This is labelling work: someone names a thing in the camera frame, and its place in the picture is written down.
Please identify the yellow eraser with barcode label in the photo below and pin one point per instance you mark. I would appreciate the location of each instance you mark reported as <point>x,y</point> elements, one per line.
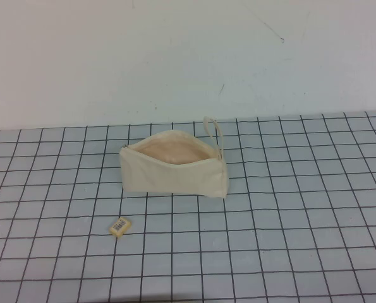
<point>121,226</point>

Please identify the cream fabric zipper pencil case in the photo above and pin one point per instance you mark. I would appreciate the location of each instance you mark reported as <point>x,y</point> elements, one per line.
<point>172,180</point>

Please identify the grey grid pattern table mat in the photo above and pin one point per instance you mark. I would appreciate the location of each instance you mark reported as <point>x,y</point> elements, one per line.
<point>270,236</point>

